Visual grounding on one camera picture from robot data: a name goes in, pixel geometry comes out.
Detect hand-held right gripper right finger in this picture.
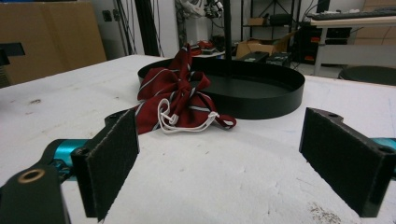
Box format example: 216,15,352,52
299,106,396,218

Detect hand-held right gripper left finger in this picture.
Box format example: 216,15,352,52
70,107,140,222

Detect red drawstring cloth bag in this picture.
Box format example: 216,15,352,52
133,43,237,135

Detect black oval tray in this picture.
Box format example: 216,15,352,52
137,56,306,120

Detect black round stool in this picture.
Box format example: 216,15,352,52
338,65,396,87

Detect white desk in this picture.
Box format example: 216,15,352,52
310,15,396,77

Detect large cardboard sheet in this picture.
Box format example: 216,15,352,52
0,0,107,86

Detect black box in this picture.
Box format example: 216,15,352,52
236,50,271,63

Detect open cardboard box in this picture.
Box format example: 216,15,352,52
235,32,297,60

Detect black keyboard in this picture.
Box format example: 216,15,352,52
312,8,396,21

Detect black metal shelf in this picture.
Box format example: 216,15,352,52
240,0,303,60

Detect black vertical pole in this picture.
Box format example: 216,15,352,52
221,0,233,62

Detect black hanging cables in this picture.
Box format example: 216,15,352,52
115,0,138,56

